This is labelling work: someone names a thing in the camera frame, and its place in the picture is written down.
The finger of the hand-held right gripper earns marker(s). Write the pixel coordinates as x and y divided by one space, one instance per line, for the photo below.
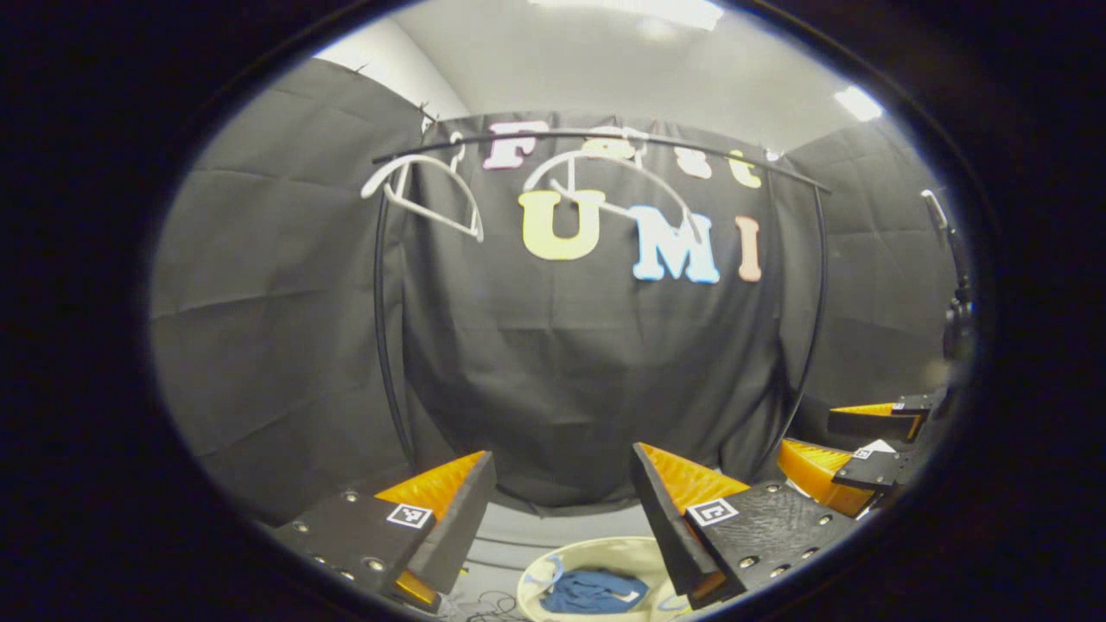
821 471
868 423

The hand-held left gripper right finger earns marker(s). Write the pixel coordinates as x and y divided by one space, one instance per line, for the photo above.
670 527

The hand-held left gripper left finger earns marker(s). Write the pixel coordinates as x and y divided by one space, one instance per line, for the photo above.
458 527

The beige laundry hamper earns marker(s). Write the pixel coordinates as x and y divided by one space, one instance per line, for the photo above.
596 553

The white clothes hanger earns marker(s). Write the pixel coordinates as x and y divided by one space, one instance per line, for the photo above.
596 153
423 156

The black clothes rack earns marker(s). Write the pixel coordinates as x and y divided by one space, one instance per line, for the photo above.
378 259

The dark metal stand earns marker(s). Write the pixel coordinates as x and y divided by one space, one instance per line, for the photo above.
957 328

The small ceiling light panel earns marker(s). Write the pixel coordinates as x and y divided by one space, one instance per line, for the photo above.
858 103

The large ceiling light panel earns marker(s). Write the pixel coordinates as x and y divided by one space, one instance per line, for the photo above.
631 10

